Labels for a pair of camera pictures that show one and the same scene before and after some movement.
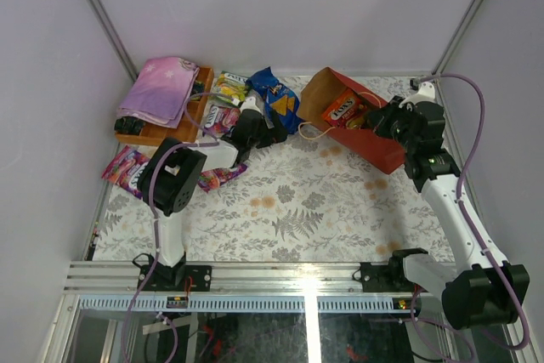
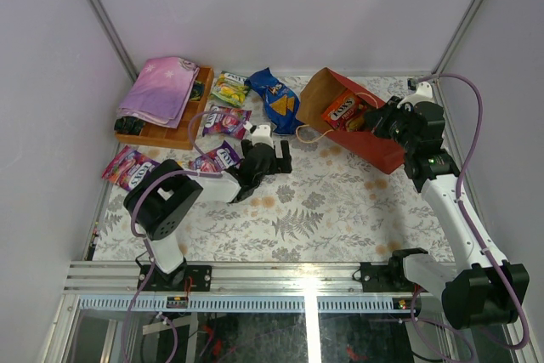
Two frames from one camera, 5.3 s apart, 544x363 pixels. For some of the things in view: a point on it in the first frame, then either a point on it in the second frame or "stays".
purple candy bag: [222, 119] stays
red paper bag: [321, 92] stays
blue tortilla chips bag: [278, 98] stays
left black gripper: [263, 130] to [275, 159]
